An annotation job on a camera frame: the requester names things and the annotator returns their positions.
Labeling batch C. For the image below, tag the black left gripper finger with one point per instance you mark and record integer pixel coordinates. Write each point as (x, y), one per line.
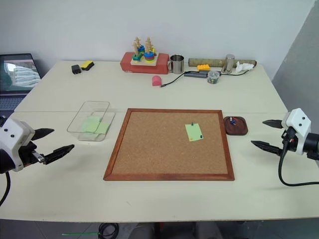
(58, 154)
(44, 133)

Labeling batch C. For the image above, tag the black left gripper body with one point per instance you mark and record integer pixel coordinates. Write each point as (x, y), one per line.
(28, 154)

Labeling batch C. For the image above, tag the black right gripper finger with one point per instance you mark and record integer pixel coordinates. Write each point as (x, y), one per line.
(272, 123)
(266, 147)

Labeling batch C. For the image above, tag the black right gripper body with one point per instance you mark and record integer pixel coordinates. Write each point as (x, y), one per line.
(290, 139)

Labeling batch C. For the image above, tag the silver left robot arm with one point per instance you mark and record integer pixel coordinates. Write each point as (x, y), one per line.
(4, 161)

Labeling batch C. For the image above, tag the large green paper note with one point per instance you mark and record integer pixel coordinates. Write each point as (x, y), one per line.
(90, 124)

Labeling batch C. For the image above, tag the green sticky note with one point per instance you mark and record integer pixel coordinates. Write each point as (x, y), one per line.
(195, 133)

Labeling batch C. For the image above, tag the small jar of pins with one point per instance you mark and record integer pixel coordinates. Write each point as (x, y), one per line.
(213, 77)

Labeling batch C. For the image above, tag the black and yellow device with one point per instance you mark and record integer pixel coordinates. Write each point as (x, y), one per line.
(87, 65)

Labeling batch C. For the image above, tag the wood framed cork board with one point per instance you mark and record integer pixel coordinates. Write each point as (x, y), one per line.
(159, 154)

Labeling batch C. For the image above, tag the dark wooden tray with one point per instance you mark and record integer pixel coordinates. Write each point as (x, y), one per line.
(236, 127)

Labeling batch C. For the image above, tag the clear plastic container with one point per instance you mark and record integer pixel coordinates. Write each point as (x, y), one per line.
(87, 124)

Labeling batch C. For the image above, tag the open laptop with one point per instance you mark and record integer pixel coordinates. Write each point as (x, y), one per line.
(17, 77)

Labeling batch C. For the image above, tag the crumpled white tissue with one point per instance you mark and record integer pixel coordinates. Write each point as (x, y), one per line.
(243, 67)

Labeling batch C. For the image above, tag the small black box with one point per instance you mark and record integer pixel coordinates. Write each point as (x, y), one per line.
(76, 69)

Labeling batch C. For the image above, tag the steel cylinder canister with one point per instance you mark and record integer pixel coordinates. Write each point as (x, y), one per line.
(228, 64)

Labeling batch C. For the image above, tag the yellow toy brick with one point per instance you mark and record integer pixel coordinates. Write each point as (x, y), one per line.
(204, 67)

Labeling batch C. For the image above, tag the brown cardboard tube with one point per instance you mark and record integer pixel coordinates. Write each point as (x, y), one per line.
(207, 61)

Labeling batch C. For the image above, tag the grey usb hub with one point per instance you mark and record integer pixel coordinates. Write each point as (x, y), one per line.
(195, 74)

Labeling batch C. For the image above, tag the stainless steel mug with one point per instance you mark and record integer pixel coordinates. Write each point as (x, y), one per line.
(177, 64)

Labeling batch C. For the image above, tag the pink arched block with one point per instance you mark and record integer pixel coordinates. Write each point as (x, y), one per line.
(156, 81)

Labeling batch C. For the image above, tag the wooden colourful stacking toy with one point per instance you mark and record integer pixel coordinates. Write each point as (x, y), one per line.
(144, 56)

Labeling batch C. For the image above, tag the red rectangular box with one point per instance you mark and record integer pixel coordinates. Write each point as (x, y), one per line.
(159, 66)

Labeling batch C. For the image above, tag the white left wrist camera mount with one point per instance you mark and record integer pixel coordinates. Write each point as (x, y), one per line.
(14, 139)

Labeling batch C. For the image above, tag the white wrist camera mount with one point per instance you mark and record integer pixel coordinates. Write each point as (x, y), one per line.
(14, 139)
(300, 122)

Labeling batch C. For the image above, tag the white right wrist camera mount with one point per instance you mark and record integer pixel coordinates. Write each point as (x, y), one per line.
(300, 122)

